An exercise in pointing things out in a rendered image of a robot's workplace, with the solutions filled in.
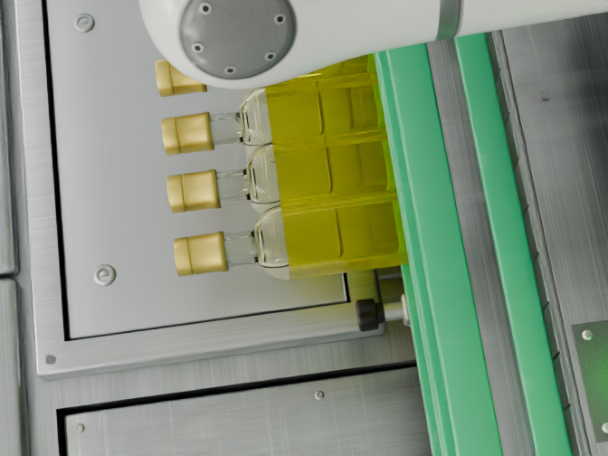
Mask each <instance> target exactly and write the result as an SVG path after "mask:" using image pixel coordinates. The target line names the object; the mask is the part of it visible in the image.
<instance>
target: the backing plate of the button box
mask: <svg viewBox="0 0 608 456"><path fill-rule="evenodd" d="M571 329H572V334H573V338H574V342H575V350H576V354H577V359H578V364H579V367H580V372H581V377H582V380H583V385H584V392H585V397H586V402H587V405H588V410H589V414H590V419H591V423H592V427H593V432H594V439H595V442H596V443H598V442H608V320H603V321H595V322H589V323H583V324H575V325H571Z"/></svg>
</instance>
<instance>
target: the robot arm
mask: <svg viewBox="0 0 608 456"><path fill-rule="evenodd" d="M138 1H139V6H140V10H141V14H142V17H143V20H144V23H145V25H146V28H147V30H148V32H149V35H150V37H151V39H152V41H153V43H154V44H155V46H156V47H157V48H158V50H159V51H160V52H161V53H162V55H163V56H164V57H165V58H166V59H167V60H168V61H169V62H170V63H171V64H172V65H173V66H174V67H176V68H177V69H178V70H179V71H181V72H182V73H183V74H185V75H186V76H188V77H190V78H191V79H193V80H195V81H199V82H202V83H203V84H206V85H209V86H213V87H217V88H222V89H229V90H248V89H255V88H260V87H267V86H270V85H273V84H277V83H281V82H284V81H288V80H291V79H294V78H297V77H299V76H302V75H305V74H307V73H310V72H313V71H317V70H319V69H322V68H325V67H328V66H329V65H332V64H335V63H339V62H343V61H346V60H349V59H353V58H356V57H359V56H363V55H367V54H370V53H374V52H382V51H386V50H391V49H394V48H400V47H405V46H410V45H416V44H420V43H429V42H435V41H440V40H446V39H451V38H454V37H459V36H464V35H470V34H475V33H485V32H491V31H497V30H503V29H508V28H514V27H519V26H525V25H531V24H541V23H546V22H552V21H557V20H563V19H568V18H574V17H579V16H585V15H590V14H600V13H606V12H608V0H138Z"/></svg>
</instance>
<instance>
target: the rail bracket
mask: <svg viewBox="0 0 608 456"><path fill-rule="evenodd" d="M356 317H357V325H358V327H359V330H360V331H362V332H365V331H370V330H376V329H378V328H379V327H378V324H383V323H385V322H386V321H390V320H397V319H402V320H403V322H404V324H405V325H406V326H409V327H411V324H410V319H409V313H408V308H407V302H406V297H405V293H404V294H403V295H402V297H401V301H398V302H392V303H385V304H383V303H382V302H380V303H375V300H374V299H359V300H358V301H356Z"/></svg>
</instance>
